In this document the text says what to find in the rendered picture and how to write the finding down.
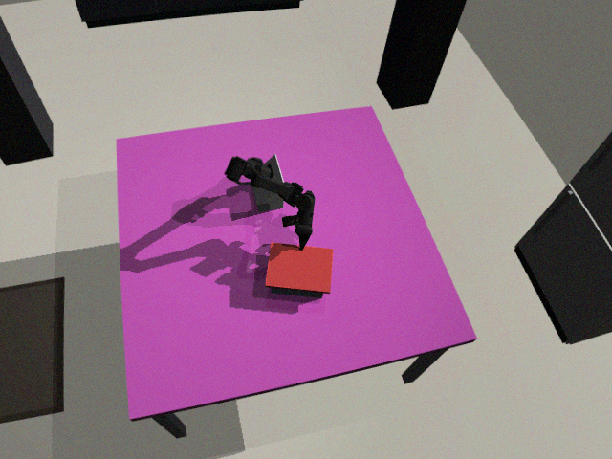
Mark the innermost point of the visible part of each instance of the red lid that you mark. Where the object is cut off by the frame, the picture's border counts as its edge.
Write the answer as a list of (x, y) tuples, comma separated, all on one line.
[(290, 268)]

